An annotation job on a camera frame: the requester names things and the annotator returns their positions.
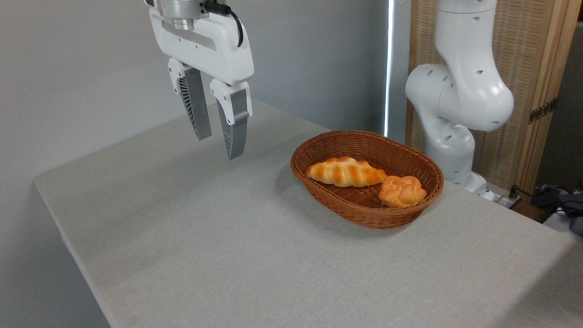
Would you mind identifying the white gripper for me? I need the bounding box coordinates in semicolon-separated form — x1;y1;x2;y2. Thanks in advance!
149;8;255;161

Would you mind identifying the long braided bread loaf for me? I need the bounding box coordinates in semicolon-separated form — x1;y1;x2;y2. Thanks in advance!
305;156;388;188

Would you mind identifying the round knotted bread roll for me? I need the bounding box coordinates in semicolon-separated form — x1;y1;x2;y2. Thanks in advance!
378;175;428;209

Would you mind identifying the brown oval wicker basket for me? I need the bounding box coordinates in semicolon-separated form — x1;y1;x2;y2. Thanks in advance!
290;130;445;230

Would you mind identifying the grey fabric tablecloth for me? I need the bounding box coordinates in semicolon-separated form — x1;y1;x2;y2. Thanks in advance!
34;96;583;328

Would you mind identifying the wooden folding screen woven panel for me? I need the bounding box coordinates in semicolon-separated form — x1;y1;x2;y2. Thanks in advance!
405;0;583;194

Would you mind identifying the metal screen hinge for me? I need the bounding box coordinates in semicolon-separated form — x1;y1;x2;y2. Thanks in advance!
528;98;557;124

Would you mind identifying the dark grey bundle of equipment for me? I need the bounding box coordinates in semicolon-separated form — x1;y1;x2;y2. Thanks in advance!
535;182;583;236

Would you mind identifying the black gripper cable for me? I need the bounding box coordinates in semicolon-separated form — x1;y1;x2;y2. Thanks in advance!
204;1;244;48

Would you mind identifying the black floor cable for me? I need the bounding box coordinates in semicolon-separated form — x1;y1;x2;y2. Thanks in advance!
508;184;565;210

